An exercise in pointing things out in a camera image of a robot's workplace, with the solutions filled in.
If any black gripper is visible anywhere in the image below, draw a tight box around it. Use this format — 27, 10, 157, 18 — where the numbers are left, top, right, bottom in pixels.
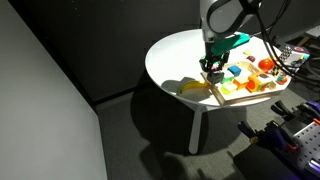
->
198, 51, 232, 76

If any wooden tray box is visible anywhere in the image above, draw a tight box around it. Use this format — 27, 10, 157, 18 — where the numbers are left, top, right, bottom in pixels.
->
199, 60, 278, 107

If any orange arch block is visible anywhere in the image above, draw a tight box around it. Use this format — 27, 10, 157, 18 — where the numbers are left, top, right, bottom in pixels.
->
245, 71, 277, 94

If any blue cube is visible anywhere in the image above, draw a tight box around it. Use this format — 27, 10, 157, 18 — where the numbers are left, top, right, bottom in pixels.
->
227, 65, 242, 76

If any yellow-green cube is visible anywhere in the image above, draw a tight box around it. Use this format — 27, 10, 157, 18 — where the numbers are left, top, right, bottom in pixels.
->
221, 83, 239, 96

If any yellow banana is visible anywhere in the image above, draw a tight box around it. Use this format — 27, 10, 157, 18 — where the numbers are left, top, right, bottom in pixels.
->
179, 80, 211, 96

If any orange cube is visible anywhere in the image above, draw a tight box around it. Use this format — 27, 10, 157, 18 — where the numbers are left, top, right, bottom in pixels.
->
233, 76, 250, 90

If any orange fruit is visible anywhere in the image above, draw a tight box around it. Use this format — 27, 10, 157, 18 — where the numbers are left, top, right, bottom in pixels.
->
257, 57, 276, 73

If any white table leg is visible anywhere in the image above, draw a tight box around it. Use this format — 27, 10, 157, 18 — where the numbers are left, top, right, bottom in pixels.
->
181, 99, 205, 155

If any red strawberry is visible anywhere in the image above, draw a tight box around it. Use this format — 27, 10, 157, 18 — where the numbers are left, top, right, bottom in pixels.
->
275, 75, 289, 85

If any black clamp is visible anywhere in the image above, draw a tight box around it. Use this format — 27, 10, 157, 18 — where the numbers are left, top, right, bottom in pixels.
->
270, 99, 298, 122

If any black perforated board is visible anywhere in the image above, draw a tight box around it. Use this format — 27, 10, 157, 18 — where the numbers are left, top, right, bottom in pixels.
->
291, 120, 320, 169

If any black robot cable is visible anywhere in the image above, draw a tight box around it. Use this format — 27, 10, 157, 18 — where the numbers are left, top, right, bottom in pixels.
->
238, 0, 320, 76

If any purple clamp orange handle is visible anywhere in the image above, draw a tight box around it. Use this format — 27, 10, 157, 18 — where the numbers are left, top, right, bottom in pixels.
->
262, 120, 299, 152

